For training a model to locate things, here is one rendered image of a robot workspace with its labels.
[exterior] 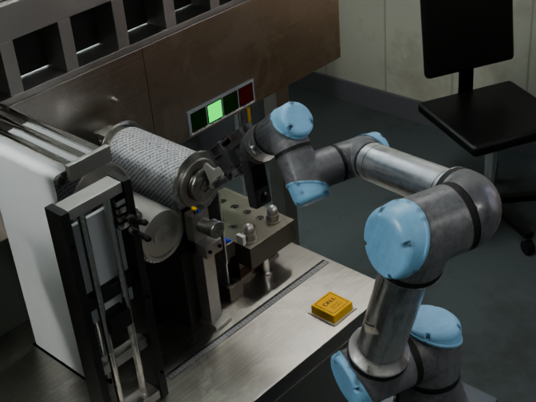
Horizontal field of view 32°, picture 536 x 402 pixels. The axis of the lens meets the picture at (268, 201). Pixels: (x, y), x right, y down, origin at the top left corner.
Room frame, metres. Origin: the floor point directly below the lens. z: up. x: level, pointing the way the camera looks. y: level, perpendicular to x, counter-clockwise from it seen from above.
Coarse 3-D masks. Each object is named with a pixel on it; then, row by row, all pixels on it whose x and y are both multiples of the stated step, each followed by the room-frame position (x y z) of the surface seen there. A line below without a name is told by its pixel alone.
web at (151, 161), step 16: (128, 128) 1.97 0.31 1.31; (112, 144) 1.94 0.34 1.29; (128, 144) 1.91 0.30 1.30; (144, 144) 1.89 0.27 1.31; (160, 144) 1.88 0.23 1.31; (176, 144) 1.88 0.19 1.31; (112, 160) 1.92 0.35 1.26; (128, 160) 1.88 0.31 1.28; (144, 160) 1.85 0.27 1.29; (160, 160) 1.83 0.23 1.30; (176, 160) 1.81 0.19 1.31; (64, 176) 1.63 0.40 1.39; (128, 176) 1.68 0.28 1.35; (144, 176) 1.84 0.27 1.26; (160, 176) 1.80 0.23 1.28; (64, 192) 1.60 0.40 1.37; (144, 192) 1.85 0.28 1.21; (160, 192) 1.80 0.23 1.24; (176, 208) 1.77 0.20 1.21
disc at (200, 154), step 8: (200, 152) 1.82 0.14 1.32; (184, 160) 1.79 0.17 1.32; (192, 160) 1.80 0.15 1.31; (184, 168) 1.78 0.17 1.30; (176, 176) 1.76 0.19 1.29; (176, 184) 1.76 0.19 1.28; (176, 192) 1.76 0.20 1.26; (216, 192) 1.84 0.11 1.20; (176, 200) 1.76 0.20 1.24; (184, 208) 1.77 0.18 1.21
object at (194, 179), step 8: (200, 168) 1.80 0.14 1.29; (192, 176) 1.78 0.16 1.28; (200, 176) 1.78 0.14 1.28; (192, 184) 1.77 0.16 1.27; (200, 184) 1.79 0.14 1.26; (208, 184) 1.80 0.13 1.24; (192, 192) 1.76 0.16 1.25; (200, 192) 1.78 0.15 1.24; (208, 192) 1.80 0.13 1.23; (200, 200) 1.78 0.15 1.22
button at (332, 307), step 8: (328, 296) 1.78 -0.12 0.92; (336, 296) 1.77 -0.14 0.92; (320, 304) 1.75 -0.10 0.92; (328, 304) 1.75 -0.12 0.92; (336, 304) 1.74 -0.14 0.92; (344, 304) 1.74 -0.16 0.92; (352, 304) 1.75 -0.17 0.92; (312, 312) 1.75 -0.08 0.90; (320, 312) 1.73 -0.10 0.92; (328, 312) 1.72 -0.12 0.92; (336, 312) 1.72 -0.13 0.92; (344, 312) 1.73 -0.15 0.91; (328, 320) 1.71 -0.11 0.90; (336, 320) 1.71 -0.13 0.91
